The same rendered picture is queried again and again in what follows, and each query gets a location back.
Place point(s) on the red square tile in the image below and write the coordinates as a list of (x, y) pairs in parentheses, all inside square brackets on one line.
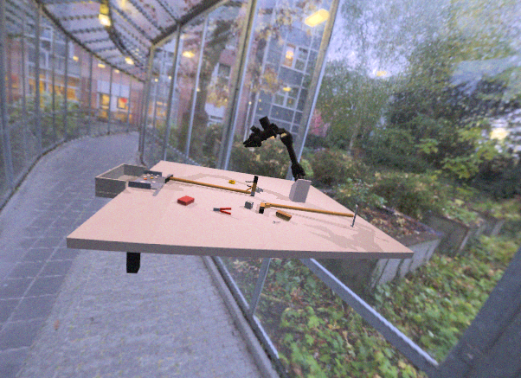
[(186, 200)]

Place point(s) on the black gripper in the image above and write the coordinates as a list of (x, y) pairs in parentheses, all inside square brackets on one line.
[(255, 140)]

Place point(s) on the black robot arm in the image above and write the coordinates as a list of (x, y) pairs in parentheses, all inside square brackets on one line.
[(274, 130)]

